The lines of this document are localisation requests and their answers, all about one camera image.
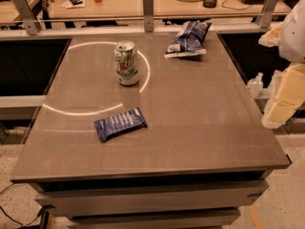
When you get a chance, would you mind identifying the black mesh pen cup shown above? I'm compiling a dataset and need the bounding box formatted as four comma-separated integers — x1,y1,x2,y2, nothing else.
203,0,217,9

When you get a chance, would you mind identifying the clear plastic bottle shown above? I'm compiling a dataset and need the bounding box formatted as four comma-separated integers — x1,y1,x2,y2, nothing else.
247,73,263,98

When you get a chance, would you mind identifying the grey drawer cabinet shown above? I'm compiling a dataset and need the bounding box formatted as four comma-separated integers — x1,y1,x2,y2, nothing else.
30,170,275,229

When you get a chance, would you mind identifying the wooden background desk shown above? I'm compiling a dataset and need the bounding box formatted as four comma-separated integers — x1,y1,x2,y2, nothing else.
49,0,263,21

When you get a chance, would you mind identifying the black floor cable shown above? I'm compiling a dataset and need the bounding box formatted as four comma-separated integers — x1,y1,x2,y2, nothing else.
0,183,49,229

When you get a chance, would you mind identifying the metal railing bracket left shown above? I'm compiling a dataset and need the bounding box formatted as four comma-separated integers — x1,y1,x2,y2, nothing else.
12,0,41,35

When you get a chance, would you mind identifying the blue snack bar wrapper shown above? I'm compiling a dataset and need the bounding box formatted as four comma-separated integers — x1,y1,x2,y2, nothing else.
93,107,148,142

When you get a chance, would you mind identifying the metal railing bracket middle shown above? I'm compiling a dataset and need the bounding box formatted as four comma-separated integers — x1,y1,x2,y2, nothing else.
143,0,153,32

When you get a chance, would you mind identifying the metal railing bracket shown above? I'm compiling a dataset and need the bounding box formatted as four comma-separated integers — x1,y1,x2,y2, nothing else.
12,0,41,35
256,0,278,29
143,0,153,32

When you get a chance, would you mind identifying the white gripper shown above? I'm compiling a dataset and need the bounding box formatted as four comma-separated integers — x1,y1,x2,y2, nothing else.
258,0,305,129

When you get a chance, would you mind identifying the blue chip bag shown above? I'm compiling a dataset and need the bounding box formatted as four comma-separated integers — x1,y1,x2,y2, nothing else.
164,21,212,58

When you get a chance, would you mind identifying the metal railing bracket right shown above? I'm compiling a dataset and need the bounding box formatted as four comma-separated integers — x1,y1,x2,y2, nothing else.
256,0,278,29

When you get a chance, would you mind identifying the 7up soda can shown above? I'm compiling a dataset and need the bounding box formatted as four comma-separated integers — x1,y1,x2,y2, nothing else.
114,40,139,86

